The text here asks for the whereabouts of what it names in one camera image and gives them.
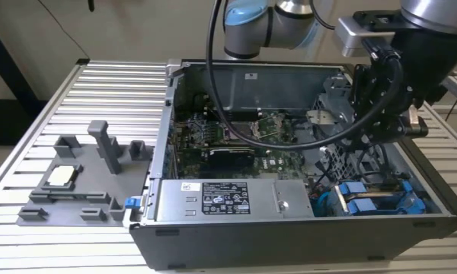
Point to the grey parts rack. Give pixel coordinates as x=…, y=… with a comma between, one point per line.
x=99, y=182

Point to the green motherboard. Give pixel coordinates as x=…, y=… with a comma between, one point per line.
x=286, y=168

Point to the silver metal bracket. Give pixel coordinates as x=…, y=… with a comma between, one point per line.
x=321, y=117

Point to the silver CPU chip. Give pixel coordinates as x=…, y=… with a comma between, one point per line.
x=62, y=174

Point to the silver power supply unit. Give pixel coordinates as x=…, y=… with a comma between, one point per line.
x=259, y=199

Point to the black open PC case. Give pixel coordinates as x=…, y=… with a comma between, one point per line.
x=251, y=245

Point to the CPU socket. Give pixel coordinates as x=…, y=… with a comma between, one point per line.
x=267, y=125

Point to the black graphics card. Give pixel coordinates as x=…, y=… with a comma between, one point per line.
x=229, y=162

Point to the blue disk carrier in bay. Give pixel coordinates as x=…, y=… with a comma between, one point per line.
x=362, y=206

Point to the blue case latch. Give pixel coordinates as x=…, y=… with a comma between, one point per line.
x=133, y=202

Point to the silver camera bracket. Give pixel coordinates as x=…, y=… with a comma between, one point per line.
x=351, y=37

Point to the black desk frame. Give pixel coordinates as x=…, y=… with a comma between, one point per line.
x=7, y=120

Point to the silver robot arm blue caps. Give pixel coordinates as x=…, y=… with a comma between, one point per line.
x=247, y=37

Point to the hard disk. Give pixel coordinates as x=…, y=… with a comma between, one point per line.
x=354, y=188

